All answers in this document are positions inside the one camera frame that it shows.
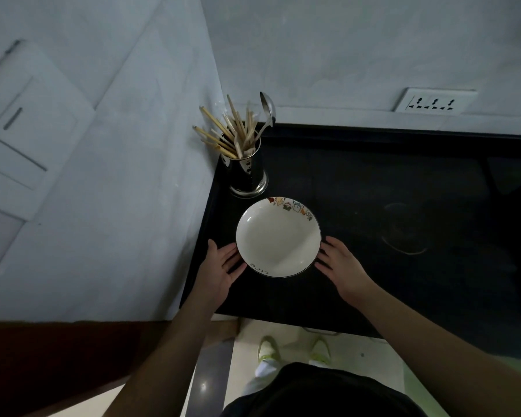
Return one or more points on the person's left hand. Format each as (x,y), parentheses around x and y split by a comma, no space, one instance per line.
(212,277)

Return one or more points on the person's right hand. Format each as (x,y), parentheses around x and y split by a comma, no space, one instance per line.
(345,273)

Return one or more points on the person's right middle finger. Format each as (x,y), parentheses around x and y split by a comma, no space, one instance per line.
(324,262)

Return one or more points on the person's right thumb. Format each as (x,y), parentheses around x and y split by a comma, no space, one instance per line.
(335,244)

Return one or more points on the person's left thumb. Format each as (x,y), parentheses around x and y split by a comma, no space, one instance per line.
(212,247)

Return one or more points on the person's left middle finger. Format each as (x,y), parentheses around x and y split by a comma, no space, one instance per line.
(233,261)

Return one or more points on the white bowl with patterned rim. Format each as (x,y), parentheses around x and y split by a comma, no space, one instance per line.
(278,241)

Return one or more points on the person's right forearm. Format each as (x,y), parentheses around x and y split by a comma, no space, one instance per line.
(438,356)

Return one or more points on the person's left forearm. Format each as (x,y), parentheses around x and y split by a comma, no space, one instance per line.
(169,364)

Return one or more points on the shiny metal utensil holder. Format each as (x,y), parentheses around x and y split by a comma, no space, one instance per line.
(248,178)

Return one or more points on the person's right yellow-green shoe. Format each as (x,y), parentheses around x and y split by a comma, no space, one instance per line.
(320,350)

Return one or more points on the person's yellow-green shoe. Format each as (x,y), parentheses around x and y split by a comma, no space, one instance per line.
(269,349)
(320,350)

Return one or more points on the person's left yellow-green shoe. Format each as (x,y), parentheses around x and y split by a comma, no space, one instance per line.
(269,349)

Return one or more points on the person's right white sock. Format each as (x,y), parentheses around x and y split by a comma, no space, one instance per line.
(319,363)

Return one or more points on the bunch of wooden chopsticks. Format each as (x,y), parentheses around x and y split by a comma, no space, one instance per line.
(238,139)

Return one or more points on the person's black shirt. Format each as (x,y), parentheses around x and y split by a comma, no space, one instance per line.
(321,395)

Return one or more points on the metal spoon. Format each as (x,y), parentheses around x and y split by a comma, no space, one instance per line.
(268,106)

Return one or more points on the brown wooden panel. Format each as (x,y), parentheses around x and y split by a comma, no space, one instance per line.
(60,364)

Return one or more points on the white wall socket strip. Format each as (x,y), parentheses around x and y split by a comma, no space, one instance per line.
(434,101)

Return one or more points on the white wall cabinet door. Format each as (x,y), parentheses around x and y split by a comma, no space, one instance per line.
(30,160)

